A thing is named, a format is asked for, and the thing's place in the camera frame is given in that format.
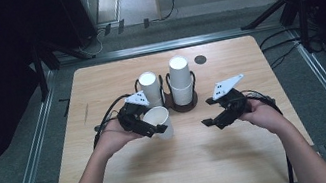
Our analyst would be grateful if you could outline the white paper cup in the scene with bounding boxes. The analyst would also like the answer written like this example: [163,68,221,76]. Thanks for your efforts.
[141,103,177,144]
[166,54,194,92]
[168,79,198,108]
[136,69,165,110]

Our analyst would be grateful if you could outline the person's right hand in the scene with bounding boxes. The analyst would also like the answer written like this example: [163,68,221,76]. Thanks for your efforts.
[235,94,290,139]

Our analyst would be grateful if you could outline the black wire cup holder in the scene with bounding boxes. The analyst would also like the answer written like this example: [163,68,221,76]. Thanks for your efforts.
[159,68,203,116]
[132,73,170,112]

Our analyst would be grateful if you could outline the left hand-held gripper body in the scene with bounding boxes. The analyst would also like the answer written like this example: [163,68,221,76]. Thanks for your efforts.
[113,89,156,137]

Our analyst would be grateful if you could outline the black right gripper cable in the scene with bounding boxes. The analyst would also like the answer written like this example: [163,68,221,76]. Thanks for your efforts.
[241,83,297,183]

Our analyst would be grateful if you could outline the grey tape strip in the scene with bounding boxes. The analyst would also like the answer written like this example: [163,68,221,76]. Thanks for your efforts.
[313,142,326,155]

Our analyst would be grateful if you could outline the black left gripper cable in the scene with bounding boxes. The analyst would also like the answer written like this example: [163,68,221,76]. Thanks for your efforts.
[80,92,149,183]

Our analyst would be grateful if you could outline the person's left hand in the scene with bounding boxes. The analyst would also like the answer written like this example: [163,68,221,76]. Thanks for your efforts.
[88,114,146,162]

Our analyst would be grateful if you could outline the white floor cable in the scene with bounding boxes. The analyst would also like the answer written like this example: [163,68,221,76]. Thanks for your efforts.
[76,26,112,61]

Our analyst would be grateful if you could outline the dark tape strip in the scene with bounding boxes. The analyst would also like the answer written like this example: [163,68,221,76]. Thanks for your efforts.
[115,18,127,35]
[141,17,152,30]
[102,23,113,37]

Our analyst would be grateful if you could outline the black floor cables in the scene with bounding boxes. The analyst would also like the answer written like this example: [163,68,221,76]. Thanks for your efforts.
[256,21,326,72]

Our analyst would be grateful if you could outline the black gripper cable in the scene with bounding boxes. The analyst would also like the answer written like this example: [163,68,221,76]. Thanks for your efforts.
[80,92,149,183]
[241,83,297,183]

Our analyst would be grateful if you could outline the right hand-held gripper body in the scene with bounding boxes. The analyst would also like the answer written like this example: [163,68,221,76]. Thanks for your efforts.
[202,72,255,128]

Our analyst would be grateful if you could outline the black cabinet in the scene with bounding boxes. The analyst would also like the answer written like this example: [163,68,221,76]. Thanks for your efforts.
[54,0,107,53]

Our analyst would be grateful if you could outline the black round table grommet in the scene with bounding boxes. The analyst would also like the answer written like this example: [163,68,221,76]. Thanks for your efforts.
[192,53,209,67]

